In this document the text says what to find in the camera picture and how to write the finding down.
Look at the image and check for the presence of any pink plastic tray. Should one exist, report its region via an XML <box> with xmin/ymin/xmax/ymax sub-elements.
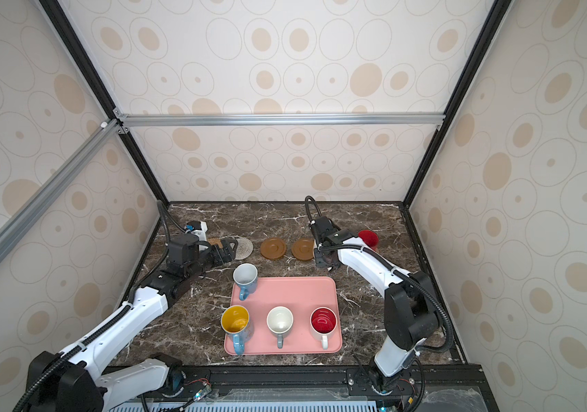
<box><xmin>231</xmin><ymin>276</ymin><xmax>343</xmax><ymax>355</ymax></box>

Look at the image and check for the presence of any red mug black handle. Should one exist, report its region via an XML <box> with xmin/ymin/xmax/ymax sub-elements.
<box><xmin>358</xmin><ymin>230</ymin><xmax>379</xmax><ymax>252</ymax></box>

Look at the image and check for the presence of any blue butterfly mug yellow inside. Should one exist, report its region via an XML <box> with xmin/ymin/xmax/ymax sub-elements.
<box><xmin>221</xmin><ymin>305</ymin><xmax>254</xmax><ymax>355</ymax></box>

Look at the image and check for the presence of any brown wooden coaster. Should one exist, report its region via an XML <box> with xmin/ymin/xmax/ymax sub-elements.
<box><xmin>291</xmin><ymin>238</ymin><xmax>315</xmax><ymax>261</ymax></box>
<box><xmin>260</xmin><ymin>238</ymin><xmax>287</xmax><ymax>260</ymax></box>

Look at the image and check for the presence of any black right corner post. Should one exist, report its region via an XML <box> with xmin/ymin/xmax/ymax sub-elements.
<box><xmin>401</xmin><ymin>0</ymin><xmax>511</xmax><ymax>211</ymax></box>

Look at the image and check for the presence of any aluminium frame rail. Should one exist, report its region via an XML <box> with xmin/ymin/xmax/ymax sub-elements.
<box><xmin>118</xmin><ymin>112</ymin><xmax>446</xmax><ymax>127</ymax></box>
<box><xmin>0</xmin><ymin>118</ymin><xmax>119</xmax><ymax>264</ymax></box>

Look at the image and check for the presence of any brown wooden coaster far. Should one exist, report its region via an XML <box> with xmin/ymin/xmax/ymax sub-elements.
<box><xmin>291</xmin><ymin>238</ymin><xmax>315</xmax><ymax>261</ymax></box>

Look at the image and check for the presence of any blue floral mug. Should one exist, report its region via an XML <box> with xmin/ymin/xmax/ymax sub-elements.
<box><xmin>233</xmin><ymin>264</ymin><xmax>258</xmax><ymax>301</ymax></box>

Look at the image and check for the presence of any aluminium frame rail left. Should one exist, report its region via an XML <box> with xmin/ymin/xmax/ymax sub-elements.
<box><xmin>0</xmin><ymin>118</ymin><xmax>119</xmax><ymax>264</ymax></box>

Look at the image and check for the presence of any brown wooden coaster near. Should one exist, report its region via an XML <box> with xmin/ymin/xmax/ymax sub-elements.
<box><xmin>260</xmin><ymin>238</ymin><xmax>287</xmax><ymax>260</ymax></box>

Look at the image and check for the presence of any white mug red inside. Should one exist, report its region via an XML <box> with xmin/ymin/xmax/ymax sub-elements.
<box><xmin>310</xmin><ymin>307</ymin><xmax>338</xmax><ymax>350</ymax></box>

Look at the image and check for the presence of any black corner frame post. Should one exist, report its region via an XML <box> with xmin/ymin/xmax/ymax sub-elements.
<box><xmin>38</xmin><ymin>0</ymin><xmax>170</xmax><ymax>207</ymax></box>

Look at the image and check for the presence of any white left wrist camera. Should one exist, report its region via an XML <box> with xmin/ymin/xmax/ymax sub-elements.
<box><xmin>185</xmin><ymin>221</ymin><xmax>209</xmax><ymax>251</ymax></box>

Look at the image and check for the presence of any white multicolour stitched coaster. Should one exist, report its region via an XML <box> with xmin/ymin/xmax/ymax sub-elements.
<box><xmin>235</xmin><ymin>237</ymin><xmax>254</xmax><ymax>260</ymax></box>

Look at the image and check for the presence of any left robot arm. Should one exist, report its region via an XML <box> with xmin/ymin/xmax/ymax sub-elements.
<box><xmin>14</xmin><ymin>221</ymin><xmax>238</xmax><ymax>411</ymax></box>

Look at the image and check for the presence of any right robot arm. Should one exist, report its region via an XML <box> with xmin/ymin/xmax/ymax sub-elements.
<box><xmin>304</xmin><ymin>196</ymin><xmax>455</xmax><ymax>386</ymax></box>

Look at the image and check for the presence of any woven rattan round coaster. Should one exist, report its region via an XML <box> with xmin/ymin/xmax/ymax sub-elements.
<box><xmin>208</xmin><ymin>238</ymin><xmax>222</xmax><ymax>247</ymax></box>

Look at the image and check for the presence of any white mug front row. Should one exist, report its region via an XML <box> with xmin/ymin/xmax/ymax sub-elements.
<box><xmin>266</xmin><ymin>306</ymin><xmax>295</xmax><ymax>350</ymax></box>

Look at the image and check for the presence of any aluminium frame rail back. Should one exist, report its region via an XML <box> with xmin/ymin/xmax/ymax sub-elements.
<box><xmin>118</xmin><ymin>112</ymin><xmax>446</xmax><ymax>127</ymax></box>

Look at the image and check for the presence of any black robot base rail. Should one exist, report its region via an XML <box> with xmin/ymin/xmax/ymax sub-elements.
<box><xmin>119</xmin><ymin>365</ymin><xmax>498</xmax><ymax>411</ymax></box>

